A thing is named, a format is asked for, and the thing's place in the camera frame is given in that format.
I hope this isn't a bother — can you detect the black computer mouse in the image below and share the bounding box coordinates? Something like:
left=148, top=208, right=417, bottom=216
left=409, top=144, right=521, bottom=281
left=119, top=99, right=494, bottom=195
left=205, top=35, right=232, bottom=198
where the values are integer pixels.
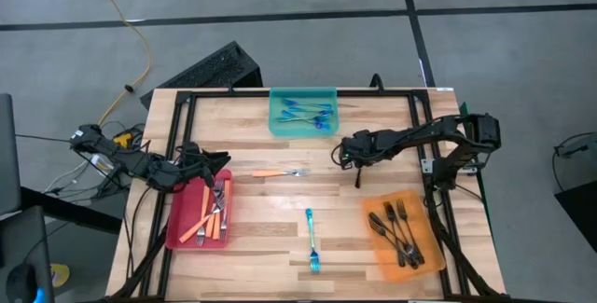
left=6, top=262, right=48, bottom=303

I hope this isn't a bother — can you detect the iridescent blue fork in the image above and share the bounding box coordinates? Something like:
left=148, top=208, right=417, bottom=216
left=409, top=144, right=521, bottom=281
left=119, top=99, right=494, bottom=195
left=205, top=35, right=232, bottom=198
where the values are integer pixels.
left=286, top=105, right=335, bottom=117
left=278, top=110, right=327, bottom=124
left=281, top=98, right=334, bottom=110
left=279, top=116, right=332, bottom=131
left=305, top=208, right=322, bottom=275

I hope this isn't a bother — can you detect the teal plastic bin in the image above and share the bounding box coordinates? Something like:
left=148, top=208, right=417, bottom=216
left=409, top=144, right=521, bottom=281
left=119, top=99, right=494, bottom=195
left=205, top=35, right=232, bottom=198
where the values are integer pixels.
left=268, top=86, right=339, bottom=138

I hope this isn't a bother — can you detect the yellow cable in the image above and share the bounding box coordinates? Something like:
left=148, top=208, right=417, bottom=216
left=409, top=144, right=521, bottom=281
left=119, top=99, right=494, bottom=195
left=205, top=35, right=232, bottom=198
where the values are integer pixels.
left=85, top=0, right=154, bottom=127

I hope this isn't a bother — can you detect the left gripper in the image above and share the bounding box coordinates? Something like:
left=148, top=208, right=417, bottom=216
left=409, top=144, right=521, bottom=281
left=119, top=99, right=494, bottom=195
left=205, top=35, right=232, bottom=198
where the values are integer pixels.
left=176, top=142, right=232, bottom=187

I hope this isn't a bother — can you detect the yellow tape roll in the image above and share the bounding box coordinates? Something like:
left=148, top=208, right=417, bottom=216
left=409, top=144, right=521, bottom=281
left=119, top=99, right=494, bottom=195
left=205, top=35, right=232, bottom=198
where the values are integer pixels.
left=49, top=262, right=72, bottom=289

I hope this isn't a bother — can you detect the black panel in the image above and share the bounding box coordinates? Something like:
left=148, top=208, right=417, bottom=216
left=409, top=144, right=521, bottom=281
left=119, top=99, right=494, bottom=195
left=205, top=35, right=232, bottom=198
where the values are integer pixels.
left=553, top=179, right=597, bottom=254

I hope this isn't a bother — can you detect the grey monitor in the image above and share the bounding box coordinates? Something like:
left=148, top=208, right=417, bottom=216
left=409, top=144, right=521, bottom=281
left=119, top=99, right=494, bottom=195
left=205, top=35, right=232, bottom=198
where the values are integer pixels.
left=0, top=92, right=22, bottom=216

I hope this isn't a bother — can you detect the orange plastic bin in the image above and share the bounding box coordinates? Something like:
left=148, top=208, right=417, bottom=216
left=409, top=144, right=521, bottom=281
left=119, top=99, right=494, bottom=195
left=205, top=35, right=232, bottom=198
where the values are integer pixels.
left=362, top=188, right=448, bottom=283

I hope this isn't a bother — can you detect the black desk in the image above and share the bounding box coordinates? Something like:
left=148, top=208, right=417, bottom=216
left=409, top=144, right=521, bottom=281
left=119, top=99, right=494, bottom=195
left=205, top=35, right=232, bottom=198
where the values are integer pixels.
left=0, top=185, right=123, bottom=303

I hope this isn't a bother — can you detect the pink plastic bin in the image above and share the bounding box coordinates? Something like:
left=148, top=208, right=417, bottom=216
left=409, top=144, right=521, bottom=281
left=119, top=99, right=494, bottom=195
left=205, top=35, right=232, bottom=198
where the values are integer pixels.
left=164, top=168, right=234, bottom=252

